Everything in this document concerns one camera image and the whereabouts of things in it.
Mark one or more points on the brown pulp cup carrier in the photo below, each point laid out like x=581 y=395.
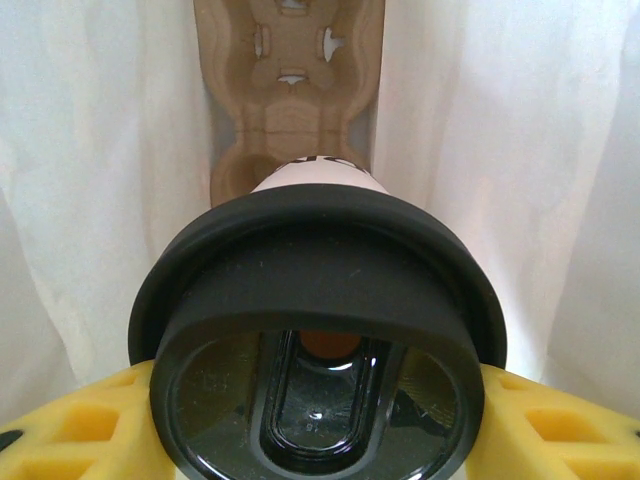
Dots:
x=295 y=120

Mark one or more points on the white paper coffee cup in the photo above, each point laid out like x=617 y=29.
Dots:
x=320 y=175

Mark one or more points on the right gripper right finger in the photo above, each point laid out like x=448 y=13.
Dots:
x=560 y=430

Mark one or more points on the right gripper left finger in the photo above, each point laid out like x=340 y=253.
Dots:
x=75 y=430

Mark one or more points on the black plastic cup lid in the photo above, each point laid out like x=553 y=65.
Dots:
x=320 y=300

